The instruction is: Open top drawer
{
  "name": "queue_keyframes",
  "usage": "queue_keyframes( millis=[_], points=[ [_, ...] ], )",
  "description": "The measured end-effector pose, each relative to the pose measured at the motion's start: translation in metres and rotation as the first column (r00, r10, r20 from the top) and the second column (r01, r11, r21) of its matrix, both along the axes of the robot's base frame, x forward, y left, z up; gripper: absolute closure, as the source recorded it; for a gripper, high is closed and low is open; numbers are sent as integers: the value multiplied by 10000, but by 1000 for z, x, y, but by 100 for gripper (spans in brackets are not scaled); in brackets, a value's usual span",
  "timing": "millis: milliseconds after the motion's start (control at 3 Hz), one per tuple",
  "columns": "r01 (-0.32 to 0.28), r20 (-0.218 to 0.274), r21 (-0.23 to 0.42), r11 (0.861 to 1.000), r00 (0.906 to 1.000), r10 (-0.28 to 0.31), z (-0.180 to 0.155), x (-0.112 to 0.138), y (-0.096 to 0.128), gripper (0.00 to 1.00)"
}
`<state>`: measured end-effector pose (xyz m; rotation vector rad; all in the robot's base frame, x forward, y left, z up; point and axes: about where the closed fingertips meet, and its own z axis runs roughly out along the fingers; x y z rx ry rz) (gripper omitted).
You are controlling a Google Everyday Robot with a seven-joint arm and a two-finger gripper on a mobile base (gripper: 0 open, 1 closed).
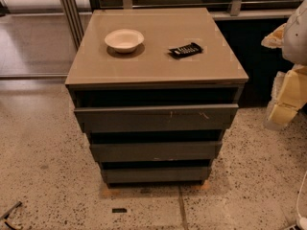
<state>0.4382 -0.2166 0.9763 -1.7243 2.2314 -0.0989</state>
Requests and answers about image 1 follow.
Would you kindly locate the grey drawer cabinet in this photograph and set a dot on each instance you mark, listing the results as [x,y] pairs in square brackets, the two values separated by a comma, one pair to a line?
[151,76]

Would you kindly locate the grey drawer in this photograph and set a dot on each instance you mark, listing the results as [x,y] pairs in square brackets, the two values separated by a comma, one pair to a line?
[171,151]
[155,175]
[156,118]

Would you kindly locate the black remote control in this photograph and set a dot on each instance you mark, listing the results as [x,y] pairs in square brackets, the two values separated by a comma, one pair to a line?
[186,51]

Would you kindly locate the grey middle drawer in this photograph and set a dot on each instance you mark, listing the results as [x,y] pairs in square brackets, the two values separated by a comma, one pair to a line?
[171,151]

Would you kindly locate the grey top drawer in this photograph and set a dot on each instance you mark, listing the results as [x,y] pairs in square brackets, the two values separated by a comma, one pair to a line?
[156,118]

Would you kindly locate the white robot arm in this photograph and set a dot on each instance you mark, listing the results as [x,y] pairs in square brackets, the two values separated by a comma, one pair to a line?
[294,47]

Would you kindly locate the white bowl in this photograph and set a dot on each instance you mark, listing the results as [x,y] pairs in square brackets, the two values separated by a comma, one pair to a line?
[124,41]

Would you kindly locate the grey bottom drawer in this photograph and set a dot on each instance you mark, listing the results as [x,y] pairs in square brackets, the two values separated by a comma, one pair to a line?
[155,175]

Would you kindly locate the black floor tag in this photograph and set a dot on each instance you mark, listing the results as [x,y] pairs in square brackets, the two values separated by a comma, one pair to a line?
[119,210]

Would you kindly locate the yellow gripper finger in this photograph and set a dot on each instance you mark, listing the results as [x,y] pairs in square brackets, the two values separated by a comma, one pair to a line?
[274,39]
[289,95]

